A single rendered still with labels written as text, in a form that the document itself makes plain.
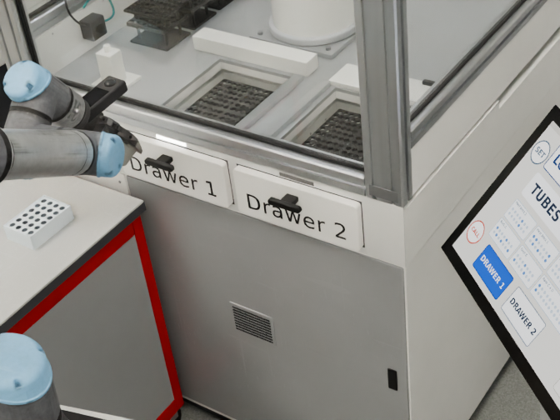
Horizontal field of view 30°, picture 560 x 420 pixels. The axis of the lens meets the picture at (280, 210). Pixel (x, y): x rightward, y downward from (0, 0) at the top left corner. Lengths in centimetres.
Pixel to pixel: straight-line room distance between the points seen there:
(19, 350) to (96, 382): 80
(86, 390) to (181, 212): 46
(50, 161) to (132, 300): 89
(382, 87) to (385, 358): 67
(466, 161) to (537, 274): 57
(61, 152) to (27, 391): 37
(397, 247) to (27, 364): 74
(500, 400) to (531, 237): 124
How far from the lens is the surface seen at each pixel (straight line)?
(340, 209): 199
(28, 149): 156
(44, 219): 231
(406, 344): 217
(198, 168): 217
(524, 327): 162
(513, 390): 289
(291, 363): 244
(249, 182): 210
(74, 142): 169
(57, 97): 187
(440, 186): 207
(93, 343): 240
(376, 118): 184
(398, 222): 196
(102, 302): 238
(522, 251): 167
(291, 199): 203
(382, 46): 176
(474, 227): 177
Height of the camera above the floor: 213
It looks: 37 degrees down
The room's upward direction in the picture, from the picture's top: 7 degrees counter-clockwise
